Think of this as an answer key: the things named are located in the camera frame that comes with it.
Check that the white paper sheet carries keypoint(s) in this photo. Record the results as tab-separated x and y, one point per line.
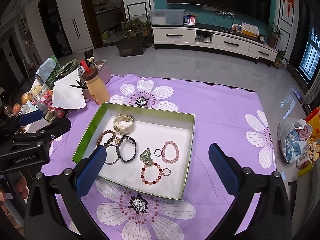
67	97

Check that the red snack package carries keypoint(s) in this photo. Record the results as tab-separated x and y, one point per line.
47	99

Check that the plastic shopping bag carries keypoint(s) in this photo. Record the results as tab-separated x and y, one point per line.
293	135

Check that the silver metal bangle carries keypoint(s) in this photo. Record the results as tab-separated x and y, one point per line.
111	155

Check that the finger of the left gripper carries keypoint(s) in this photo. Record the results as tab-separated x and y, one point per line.
29	118
54	130

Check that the person left hand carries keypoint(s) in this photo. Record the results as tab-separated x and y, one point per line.
21	187

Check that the potted green plant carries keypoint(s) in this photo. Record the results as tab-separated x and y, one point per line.
136	37

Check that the green cardboard box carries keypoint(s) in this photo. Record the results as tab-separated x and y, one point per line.
168	135

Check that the cream white wristwatch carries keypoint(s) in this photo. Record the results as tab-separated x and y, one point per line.
124	124

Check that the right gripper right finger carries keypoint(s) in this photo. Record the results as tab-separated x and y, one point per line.
272	216

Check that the beige bear bottle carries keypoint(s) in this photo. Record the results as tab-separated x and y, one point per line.
95	84

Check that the black wristwatch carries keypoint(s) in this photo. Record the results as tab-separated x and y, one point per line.
126	149

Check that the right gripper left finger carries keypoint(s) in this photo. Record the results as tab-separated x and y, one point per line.
43	218

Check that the white TV cabinet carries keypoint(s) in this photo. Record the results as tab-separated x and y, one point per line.
214	38

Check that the clear plastic storage bin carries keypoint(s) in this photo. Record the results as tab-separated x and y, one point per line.
166	16

